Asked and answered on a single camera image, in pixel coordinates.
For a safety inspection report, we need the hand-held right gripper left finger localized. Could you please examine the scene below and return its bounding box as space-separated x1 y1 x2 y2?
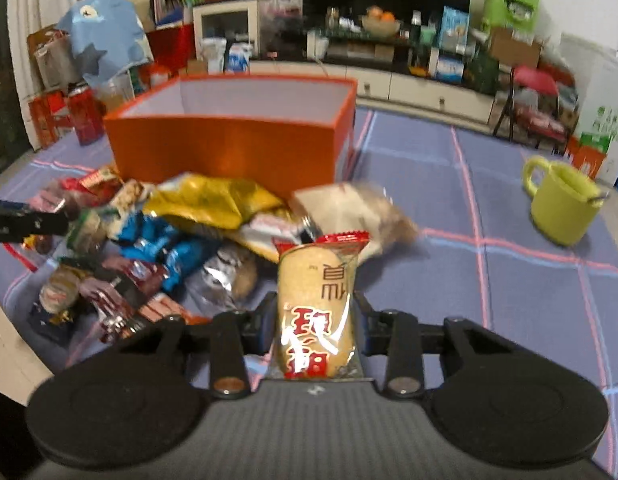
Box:
116 292 280 401

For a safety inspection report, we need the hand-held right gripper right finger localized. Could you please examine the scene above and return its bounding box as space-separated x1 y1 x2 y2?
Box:
351 292 521 401

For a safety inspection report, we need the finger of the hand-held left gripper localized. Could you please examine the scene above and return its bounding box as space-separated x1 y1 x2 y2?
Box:
0 199 70 243

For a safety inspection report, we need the red-topped cake snack packet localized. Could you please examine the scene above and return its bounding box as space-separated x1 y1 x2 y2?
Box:
273 232 371 380

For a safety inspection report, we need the pile of snack packets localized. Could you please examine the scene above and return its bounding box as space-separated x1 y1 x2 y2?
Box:
21 165 310 346

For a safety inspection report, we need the yellow crinkled snack bag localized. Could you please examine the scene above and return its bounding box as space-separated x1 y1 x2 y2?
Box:
144 172 286 232

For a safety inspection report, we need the orange cardboard box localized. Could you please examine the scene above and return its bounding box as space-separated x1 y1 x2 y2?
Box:
103 74 359 198

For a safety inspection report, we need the red printed carton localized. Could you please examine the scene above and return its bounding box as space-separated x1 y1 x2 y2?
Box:
28 91 72 148

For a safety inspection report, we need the beige bread packet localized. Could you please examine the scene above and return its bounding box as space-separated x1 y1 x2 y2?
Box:
291 182 420 261

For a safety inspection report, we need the clear plastic jar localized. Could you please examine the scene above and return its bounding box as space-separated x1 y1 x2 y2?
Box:
96 74 136 113

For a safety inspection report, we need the purple plaid tablecloth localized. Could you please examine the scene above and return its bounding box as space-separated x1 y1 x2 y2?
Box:
0 107 618 480

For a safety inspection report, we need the blue star print cloth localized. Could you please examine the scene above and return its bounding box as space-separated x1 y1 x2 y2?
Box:
56 0 155 88

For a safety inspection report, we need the red storage box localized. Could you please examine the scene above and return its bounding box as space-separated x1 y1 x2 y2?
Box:
146 25 196 76

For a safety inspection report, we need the white curtain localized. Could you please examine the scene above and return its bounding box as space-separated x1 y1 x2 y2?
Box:
6 0 100 151

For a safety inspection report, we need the green mug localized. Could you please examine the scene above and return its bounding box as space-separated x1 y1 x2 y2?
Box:
522 155 607 247

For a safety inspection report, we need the white television cabinet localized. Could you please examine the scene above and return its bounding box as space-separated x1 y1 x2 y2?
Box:
249 60 497 123

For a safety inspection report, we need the white plastic bag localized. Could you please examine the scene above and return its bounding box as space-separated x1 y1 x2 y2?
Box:
200 37 227 75

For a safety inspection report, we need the white framed glass cabinet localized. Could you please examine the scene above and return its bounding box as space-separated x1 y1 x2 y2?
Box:
192 0 260 58

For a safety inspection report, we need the blue and white tissue pack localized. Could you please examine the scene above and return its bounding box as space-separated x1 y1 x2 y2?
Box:
224 42 253 75

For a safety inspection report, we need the small blue printed box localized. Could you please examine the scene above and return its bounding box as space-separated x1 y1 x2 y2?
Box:
435 55 464 83

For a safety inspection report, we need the orange and white bag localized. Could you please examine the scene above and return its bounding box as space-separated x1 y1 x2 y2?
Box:
564 132 610 178

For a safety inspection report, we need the red folding chair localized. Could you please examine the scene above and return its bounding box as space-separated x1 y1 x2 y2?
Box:
493 66 572 153

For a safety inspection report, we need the fruit bowl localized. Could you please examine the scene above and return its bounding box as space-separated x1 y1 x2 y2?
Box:
361 7 402 38

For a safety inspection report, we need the tall blue printed box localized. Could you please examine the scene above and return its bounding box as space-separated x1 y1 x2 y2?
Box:
439 6 471 53

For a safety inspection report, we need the brown cardboard box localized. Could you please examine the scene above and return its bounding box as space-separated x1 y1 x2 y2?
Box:
489 27 542 68

